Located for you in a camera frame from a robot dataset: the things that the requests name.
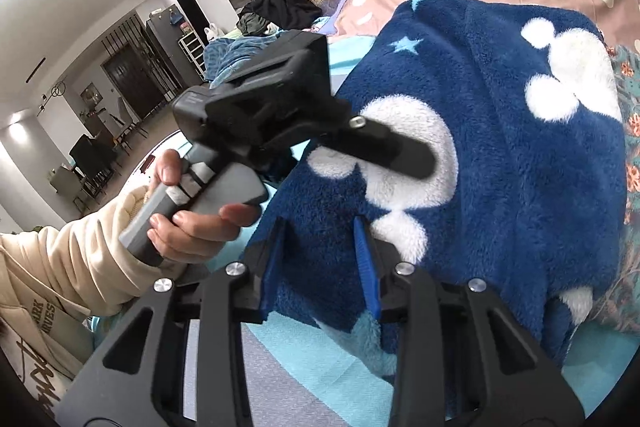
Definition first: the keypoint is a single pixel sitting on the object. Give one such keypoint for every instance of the person's cream printed hoodie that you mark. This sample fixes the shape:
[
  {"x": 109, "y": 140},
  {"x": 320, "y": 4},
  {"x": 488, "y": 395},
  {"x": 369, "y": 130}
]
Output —
[{"x": 30, "y": 347}]

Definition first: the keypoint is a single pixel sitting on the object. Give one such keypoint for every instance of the blue grey striped blanket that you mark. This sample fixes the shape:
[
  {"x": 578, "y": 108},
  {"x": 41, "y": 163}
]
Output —
[{"x": 320, "y": 357}]

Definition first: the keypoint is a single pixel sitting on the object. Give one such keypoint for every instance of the dark tall cabinet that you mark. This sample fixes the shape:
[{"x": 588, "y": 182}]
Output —
[{"x": 165, "y": 32}]

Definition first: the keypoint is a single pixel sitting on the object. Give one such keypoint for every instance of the blue fleece star-print robe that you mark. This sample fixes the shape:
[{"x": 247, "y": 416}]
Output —
[{"x": 500, "y": 187}]

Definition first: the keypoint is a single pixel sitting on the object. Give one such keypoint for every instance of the floral patterned cloth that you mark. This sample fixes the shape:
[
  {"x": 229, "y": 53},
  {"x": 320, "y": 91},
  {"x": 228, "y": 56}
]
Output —
[{"x": 632, "y": 147}]

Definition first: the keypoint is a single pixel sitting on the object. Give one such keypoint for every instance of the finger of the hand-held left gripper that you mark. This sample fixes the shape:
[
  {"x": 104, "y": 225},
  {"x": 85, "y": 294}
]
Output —
[{"x": 390, "y": 152}]

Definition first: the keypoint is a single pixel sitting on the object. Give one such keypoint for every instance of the person's left hand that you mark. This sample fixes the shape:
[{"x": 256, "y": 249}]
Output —
[{"x": 200, "y": 239}]

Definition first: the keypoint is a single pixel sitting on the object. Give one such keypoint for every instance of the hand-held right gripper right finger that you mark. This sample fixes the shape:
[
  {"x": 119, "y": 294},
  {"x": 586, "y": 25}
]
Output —
[{"x": 367, "y": 267}]

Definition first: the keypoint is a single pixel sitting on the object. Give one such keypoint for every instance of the dark wooden door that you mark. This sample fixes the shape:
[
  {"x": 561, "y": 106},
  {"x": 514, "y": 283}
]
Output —
[{"x": 132, "y": 79}]

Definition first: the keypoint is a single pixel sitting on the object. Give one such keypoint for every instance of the pile of black clothes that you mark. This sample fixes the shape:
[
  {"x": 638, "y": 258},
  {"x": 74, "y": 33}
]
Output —
[{"x": 280, "y": 9}]

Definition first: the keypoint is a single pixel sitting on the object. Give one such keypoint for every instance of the white shoe rack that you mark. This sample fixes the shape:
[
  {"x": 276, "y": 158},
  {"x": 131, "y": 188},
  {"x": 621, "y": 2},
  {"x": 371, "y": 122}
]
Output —
[{"x": 191, "y": 54}]

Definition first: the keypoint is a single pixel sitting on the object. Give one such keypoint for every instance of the person's left forearm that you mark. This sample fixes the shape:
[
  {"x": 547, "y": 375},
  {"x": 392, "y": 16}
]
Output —
[{"x": 75, "y": 257}]

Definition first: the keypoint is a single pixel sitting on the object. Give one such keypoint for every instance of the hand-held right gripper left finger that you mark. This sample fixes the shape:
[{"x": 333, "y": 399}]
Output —
[{"x": 272, "y": 268}]

